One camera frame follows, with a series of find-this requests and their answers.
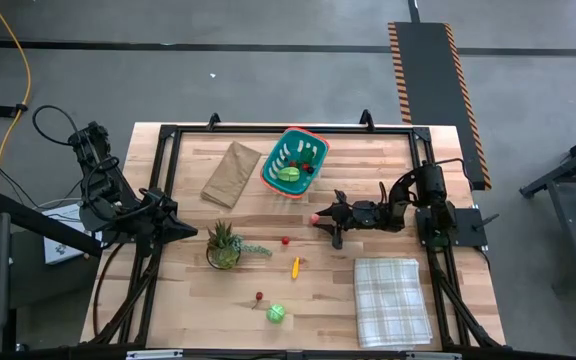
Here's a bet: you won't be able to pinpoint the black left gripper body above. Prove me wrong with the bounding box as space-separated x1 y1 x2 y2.
135 189 179 246

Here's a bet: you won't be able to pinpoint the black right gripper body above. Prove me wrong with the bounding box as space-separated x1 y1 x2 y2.
334 189 389 250

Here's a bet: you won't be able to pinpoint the light green toy vegetable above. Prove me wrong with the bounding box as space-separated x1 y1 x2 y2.
276 165 302 183

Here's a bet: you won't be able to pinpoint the green toy cabbage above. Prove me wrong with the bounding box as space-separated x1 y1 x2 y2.
266 303 287 325

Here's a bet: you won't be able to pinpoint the potted succulent plant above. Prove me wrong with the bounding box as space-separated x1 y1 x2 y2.
205 220 273 271

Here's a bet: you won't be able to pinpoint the brown paper bag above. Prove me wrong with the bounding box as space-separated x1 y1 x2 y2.
200 140 263 210

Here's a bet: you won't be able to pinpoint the teal basket with orange rim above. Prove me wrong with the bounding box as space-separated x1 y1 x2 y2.
260 126 331 200

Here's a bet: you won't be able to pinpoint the white plaid towel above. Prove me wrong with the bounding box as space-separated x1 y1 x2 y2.
353 257 434 350

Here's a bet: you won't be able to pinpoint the white booklet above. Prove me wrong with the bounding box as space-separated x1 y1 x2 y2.
42 202 102 265

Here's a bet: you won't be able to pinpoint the black rig support beam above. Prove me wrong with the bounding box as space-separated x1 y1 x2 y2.
0 188 105 259

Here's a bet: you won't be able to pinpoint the black floor mat striped edges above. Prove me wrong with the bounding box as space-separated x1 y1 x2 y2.
387 21 493 192

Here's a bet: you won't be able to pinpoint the black rig support stand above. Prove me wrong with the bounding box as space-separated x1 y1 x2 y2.
519 124 576 311

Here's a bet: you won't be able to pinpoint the dark red cable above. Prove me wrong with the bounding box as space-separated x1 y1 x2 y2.
92 243 124 337

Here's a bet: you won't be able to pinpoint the grey metal bracket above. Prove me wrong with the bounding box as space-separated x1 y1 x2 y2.
126 349 184 360
406 351 463 360

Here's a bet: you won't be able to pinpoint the black cable clamp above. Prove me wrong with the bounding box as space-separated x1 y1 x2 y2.
0 102 29 120

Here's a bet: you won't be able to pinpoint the yellow cable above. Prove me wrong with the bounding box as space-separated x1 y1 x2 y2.
0 0 33 191

